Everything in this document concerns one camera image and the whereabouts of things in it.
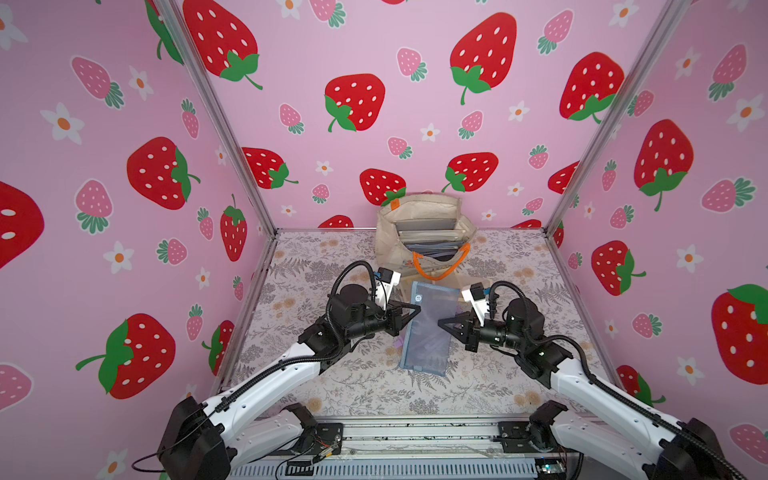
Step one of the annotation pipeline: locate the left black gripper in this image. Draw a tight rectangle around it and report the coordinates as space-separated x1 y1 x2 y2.
340 300 418 345

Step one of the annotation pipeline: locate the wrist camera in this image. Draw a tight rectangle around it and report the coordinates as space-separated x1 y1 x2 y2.
375 267 401 310
461 282 490 327

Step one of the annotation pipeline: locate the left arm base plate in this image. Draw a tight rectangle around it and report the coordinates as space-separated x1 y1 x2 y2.
269 422 344 456

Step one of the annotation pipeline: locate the cream canvas tote bag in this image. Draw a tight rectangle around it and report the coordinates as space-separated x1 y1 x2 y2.
374 194 477 281

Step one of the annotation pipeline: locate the blue pouch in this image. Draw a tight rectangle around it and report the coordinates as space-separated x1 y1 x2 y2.
399 282 460 377

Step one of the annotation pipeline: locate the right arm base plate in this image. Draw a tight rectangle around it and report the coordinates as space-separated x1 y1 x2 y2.
492 421 577 455

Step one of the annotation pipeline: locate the grey pouch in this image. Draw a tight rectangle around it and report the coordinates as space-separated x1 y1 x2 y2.
395 218 457 233

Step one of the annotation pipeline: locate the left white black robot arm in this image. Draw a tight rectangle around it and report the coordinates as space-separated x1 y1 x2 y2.
155 260 421 479

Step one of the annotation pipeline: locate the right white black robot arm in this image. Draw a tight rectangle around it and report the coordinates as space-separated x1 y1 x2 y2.
438 281 743 479

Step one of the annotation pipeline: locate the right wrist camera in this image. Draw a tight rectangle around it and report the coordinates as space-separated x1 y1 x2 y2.
461 282 490 327

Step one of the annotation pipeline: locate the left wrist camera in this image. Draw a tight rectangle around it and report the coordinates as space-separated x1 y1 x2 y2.
375 267 401 310

